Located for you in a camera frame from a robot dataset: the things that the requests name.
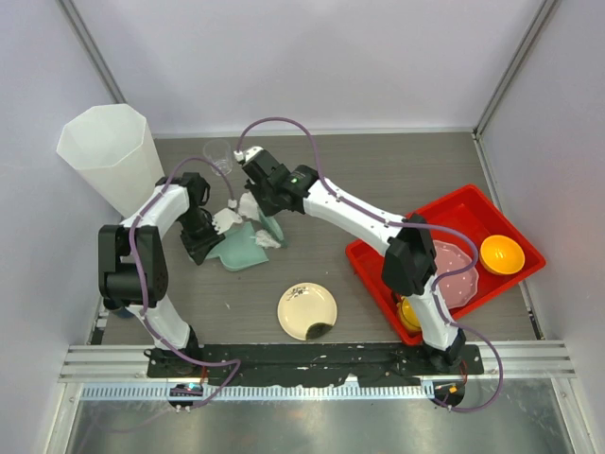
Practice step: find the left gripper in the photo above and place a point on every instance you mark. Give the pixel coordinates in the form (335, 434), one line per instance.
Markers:
(199, 249)

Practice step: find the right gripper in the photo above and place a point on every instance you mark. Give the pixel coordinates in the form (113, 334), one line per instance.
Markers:
(270, 211)

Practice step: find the green hand brush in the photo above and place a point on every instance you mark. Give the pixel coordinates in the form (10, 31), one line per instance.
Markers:
(273, 228)

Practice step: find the paper scrap back large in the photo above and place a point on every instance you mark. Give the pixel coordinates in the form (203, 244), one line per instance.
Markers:
(248, 207)

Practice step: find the green dustpan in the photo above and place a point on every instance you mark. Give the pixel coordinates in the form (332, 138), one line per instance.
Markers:
(239, 251)

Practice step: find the paper scrap back small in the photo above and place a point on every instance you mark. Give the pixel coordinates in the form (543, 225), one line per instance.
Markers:
(265, 240)

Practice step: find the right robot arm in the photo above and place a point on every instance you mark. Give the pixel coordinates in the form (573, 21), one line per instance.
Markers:
(409, 267)

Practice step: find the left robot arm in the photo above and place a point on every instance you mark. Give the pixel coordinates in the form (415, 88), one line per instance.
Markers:
(132, 270)

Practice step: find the clear plastic cup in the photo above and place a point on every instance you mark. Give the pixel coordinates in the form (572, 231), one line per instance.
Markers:
(219, 153)

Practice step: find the cream round plate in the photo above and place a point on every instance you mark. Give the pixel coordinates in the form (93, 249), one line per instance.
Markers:
(307, 311)

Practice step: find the white translucent trash bin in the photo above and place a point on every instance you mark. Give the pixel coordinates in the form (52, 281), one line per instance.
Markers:
(112, 149)

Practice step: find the yellow cup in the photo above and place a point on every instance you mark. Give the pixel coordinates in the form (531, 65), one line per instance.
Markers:
(407, 316)

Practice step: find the red plastic tray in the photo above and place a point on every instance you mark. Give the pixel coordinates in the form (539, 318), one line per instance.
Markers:
(469, 211)

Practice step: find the pink dotted plate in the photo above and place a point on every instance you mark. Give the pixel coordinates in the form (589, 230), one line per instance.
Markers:
(457, 290)

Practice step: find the orange bowl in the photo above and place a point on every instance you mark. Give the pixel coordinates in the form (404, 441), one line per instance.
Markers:
(501, 255)

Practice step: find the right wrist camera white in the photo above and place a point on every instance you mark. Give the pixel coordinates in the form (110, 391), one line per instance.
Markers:
(244, 156)

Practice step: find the white cable duct strip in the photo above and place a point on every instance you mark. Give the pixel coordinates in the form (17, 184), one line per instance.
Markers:
(350, 390)

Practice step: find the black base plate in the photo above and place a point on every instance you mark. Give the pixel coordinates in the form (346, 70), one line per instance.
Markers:
(310, 365)

